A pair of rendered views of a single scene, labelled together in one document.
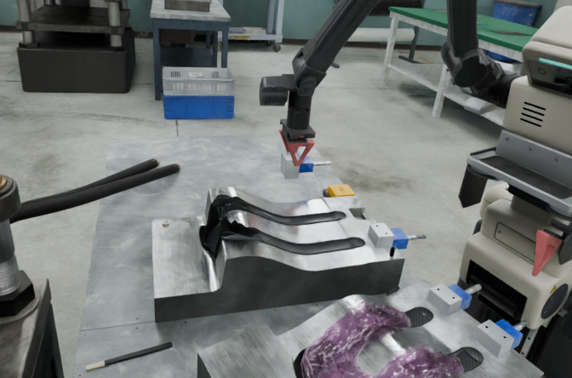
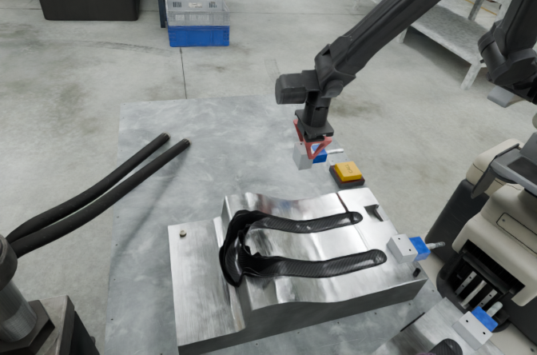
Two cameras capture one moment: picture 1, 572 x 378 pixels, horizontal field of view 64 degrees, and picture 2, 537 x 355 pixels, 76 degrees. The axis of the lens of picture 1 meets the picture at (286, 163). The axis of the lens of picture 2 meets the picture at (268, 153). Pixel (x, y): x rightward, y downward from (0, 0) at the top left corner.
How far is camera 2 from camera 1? 42 cm
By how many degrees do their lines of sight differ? 15
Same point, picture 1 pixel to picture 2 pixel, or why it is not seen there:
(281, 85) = (302, 85)
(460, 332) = not seen: outside the picture
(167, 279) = (189, 316)
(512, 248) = (515, 237)
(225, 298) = (251, 333)
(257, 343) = not seen: outside the picture
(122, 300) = (145, 328)
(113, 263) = (133, 275)
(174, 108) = (177, 37)
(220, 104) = (216, 33)
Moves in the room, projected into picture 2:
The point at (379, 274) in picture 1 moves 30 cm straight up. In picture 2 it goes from (400, 292) to (469, 191)
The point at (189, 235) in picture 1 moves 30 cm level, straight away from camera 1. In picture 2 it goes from (207, 247) to (200, 156)
